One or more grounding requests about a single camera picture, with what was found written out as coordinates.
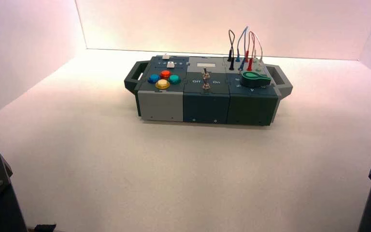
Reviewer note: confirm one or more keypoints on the white slider knob down triangle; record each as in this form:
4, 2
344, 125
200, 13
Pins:
165, 57

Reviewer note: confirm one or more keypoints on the teal round push button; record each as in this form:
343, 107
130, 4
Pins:
174, 79

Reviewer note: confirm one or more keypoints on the small black block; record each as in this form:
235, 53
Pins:
44, 228

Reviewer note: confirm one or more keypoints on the green rotary knob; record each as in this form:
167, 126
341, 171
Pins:
251, 78

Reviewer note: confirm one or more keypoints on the white slider knob up triangle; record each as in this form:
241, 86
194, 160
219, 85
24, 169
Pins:
170, 64

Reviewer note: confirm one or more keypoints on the metal toggle switch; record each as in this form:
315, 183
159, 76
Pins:
206, 75
206, 85

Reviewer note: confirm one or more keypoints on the blue round push button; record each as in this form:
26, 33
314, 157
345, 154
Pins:
153, 78

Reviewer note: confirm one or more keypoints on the dark teal grey control box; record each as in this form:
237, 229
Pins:
204, 105

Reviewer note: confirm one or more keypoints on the yellow round push button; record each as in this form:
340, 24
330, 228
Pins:
162, 84

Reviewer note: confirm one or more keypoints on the red round push button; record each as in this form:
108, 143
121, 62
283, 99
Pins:
165, 74

